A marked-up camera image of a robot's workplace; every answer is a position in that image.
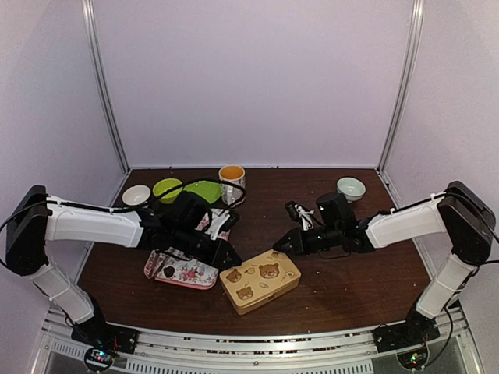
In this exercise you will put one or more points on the pale celadon small bowl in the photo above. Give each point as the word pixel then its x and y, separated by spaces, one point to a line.
pixel 352 188

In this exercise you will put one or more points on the right aluminium corner post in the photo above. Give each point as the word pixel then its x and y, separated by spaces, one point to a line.
pixel 411 53

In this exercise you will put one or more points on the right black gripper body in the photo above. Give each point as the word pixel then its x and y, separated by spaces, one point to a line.
pixel 331 238

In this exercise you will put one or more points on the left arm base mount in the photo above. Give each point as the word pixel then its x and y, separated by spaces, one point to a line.
pixel 105 341

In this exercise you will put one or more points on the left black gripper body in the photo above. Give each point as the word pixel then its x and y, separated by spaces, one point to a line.
pixel 184 241

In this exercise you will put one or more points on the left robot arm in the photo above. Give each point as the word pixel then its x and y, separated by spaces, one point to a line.
pixel 40 218

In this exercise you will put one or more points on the floral mug orange inside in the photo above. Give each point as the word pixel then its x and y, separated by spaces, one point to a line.
pixel 233 184

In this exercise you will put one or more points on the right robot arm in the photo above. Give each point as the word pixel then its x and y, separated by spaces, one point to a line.
pixel 455 217

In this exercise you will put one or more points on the floral rectangular tray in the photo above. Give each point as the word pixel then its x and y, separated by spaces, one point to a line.
pixel 189 273

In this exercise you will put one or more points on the green plastic plate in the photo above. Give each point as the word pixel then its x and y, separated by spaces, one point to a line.
pixel 210 191

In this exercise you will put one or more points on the dark chocolate piece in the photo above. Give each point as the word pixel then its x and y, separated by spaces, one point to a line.
pixel 169 271

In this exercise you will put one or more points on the tan tin lid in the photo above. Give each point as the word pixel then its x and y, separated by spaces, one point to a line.
pixel 268 257

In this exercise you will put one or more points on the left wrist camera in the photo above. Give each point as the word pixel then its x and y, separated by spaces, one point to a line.
pixel 190 211

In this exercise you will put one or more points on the green plastic bowl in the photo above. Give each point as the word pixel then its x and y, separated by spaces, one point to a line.
pixel 167 190

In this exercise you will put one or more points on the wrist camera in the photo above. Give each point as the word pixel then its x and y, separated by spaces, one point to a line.
pixel 300 214
pixel 190 211

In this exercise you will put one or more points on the aluminium corner post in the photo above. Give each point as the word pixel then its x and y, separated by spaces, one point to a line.
pixel 102 85
pixel 411 53

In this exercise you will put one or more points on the aluminium front rail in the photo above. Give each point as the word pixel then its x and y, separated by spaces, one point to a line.
pixel 343 351

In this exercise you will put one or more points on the dark blue white bowl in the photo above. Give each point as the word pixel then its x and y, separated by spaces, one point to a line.
pixel 136 195

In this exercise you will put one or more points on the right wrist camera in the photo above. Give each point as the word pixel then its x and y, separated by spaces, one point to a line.
pixel 300 214

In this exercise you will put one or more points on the tan chocolate tin box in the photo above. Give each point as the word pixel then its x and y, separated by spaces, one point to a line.
pixel 251 288

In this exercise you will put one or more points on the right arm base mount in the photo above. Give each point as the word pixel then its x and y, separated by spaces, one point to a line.
pixel 409 339

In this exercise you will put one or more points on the metal tongs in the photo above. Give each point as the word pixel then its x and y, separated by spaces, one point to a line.
pixel 153 265

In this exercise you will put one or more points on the left aluminium corner post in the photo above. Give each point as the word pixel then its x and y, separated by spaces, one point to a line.
pixel 102 85

